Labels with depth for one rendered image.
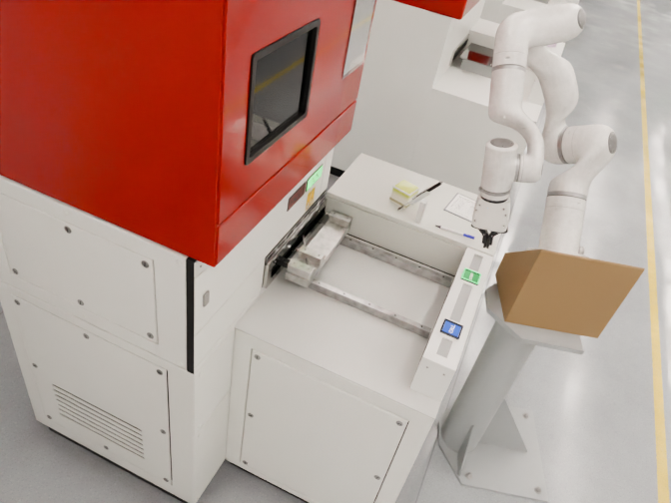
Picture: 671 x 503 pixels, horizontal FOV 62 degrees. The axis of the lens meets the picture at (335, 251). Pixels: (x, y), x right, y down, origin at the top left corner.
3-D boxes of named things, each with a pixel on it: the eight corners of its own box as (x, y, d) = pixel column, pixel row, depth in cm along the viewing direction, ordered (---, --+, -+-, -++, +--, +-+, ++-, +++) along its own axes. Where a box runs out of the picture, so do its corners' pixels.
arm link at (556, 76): (586, 171, 177) (539, 172, 189) (602, 150, 182) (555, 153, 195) (545, 15, 154) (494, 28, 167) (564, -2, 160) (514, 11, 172)
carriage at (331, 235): (285, 278, 180) (285, 271, 178) (330, 222, 207) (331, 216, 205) (307, 288, 178) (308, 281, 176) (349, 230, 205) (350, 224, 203)
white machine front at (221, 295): (187, 370, 151) (186, 258, 125) (315, 220, 211) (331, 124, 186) (197, 375, 150) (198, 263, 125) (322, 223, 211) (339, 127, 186)
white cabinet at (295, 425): (223, 471, 217) (233, 328, 165) (325, 315, 289) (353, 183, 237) (376, 551, 203) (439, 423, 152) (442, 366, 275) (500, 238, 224)
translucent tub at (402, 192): (387, 201, 203) (392, 185, 199) (398, 194, 208) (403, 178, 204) (404, 211, 200) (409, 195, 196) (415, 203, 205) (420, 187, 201)
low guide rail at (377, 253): (318, 236, 205) (320, 229, 203) (321, 233, 206) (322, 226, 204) (448, 287, 194) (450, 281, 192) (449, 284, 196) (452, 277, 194)
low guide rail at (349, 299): (284, 277, 185) (285, 270, 183) (287, 274, 186) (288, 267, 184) (427, 338, 174) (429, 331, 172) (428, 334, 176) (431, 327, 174)
